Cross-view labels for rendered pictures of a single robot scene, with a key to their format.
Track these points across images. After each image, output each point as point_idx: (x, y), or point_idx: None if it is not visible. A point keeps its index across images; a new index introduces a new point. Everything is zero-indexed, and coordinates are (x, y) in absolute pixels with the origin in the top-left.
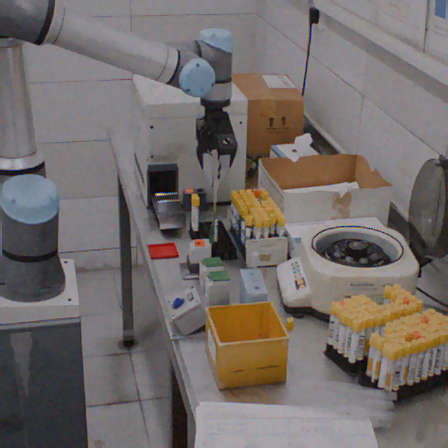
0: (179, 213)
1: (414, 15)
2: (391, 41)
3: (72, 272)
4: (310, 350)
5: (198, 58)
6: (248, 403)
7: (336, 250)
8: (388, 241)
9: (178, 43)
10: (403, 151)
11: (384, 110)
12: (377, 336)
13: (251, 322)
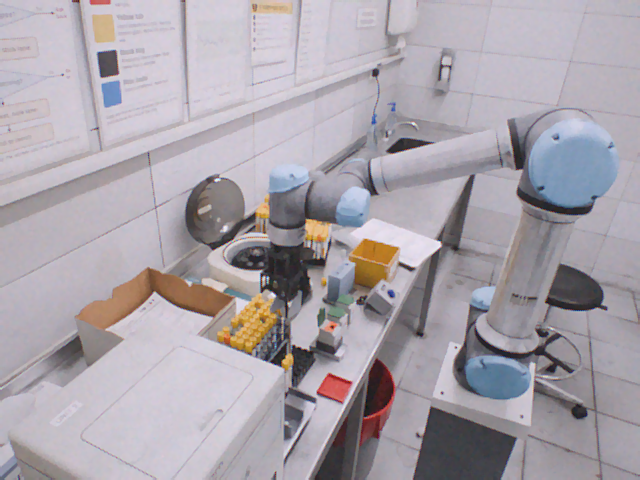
0: (297, 388)
1: (65, 127)
2: (55, 173)
3: (441, 378)
4: (329, 269)
5: (351, 163)
6: None
7: (264, 264)
8: (227, 252)
9: (337, 183)
10: (97, 261)
11: (40, 265)
12: None
13: (359, 269)
